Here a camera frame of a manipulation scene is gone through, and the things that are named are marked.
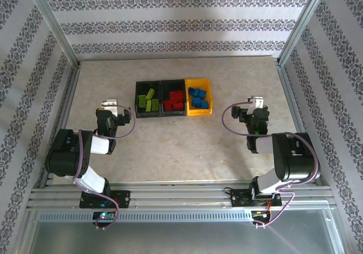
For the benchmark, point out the black plastic bin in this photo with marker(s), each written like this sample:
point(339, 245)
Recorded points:
point(173, 85)
point(147, 114)

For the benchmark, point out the yellow plastic bin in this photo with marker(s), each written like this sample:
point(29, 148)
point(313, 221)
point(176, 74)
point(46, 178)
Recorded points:
point(198, 112)

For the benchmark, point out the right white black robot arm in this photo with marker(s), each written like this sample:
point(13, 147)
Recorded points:
point(295, 157)

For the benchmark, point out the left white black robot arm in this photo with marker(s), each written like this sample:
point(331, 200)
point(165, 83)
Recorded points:
point(65, 152)

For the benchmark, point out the control board with lights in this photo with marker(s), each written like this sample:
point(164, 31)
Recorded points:
point(259, 213)
point(103, 215)

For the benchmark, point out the grey metal sheet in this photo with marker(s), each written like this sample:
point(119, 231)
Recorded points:
point(181, 239)

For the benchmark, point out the aluminium side rail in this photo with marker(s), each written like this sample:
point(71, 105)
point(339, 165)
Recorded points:
point(68, 95)
point(290, 95)

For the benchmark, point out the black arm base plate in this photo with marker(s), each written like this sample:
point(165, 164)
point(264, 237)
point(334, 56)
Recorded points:
point(123, 198)
point(241, 198)

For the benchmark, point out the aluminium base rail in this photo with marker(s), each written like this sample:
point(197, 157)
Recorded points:
point(175, 193)

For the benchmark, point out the aluminium frame post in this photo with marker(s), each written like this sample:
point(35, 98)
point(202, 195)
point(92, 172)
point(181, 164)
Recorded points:
point(302, 21)
point(53, 21)

